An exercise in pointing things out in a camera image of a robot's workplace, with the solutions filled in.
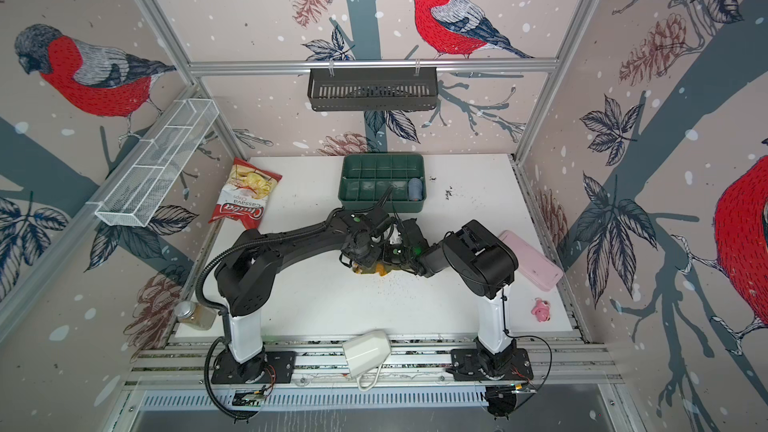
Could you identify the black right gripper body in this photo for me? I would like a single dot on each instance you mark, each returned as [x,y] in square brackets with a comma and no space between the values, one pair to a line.
[408,255]

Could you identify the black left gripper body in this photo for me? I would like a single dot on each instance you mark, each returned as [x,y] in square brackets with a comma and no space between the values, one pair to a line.
[368,256]

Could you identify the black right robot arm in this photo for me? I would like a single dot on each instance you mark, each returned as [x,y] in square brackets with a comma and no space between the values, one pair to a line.
[484,264]

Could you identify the white overhead camera box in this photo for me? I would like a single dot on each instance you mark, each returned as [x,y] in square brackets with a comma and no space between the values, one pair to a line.
[366,352]

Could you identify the glass jar with lid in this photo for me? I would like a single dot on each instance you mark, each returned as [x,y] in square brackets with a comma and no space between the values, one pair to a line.
[194,315]

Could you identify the white wire mesh basket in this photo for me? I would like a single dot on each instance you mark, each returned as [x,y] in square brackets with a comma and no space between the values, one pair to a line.
[142,188]

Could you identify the black hanging basket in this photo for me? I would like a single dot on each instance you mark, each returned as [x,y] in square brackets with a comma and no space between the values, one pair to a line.
[373,89]

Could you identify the pink pig toy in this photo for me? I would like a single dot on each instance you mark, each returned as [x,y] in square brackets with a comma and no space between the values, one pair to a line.
[541,310]

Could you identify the grey rolled item in tray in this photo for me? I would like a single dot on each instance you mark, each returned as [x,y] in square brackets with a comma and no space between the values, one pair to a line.
[415,190]

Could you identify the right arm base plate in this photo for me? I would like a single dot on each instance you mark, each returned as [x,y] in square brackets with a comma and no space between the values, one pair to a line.
[481,365]

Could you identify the olive yellow sock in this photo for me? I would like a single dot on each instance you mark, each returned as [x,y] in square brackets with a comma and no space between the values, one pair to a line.
[379,268]

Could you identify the green compartment tray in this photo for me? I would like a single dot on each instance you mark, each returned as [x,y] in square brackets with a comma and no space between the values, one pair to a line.
[365,178]

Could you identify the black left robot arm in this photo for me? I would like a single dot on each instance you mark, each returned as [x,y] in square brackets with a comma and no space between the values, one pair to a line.
[245,273]

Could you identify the red chips bag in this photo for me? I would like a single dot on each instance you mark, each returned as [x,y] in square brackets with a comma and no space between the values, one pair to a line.
[245,194]

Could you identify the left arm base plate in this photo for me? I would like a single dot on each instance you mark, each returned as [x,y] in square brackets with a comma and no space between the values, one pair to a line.
[266,367]

